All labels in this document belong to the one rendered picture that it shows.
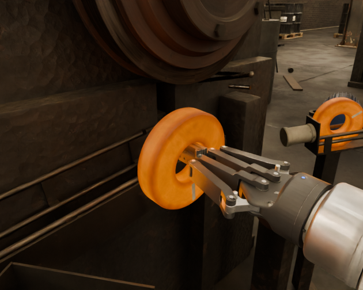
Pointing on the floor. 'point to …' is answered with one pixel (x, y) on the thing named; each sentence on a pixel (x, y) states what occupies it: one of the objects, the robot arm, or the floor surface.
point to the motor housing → (271, 258)
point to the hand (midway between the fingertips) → (185, 149)
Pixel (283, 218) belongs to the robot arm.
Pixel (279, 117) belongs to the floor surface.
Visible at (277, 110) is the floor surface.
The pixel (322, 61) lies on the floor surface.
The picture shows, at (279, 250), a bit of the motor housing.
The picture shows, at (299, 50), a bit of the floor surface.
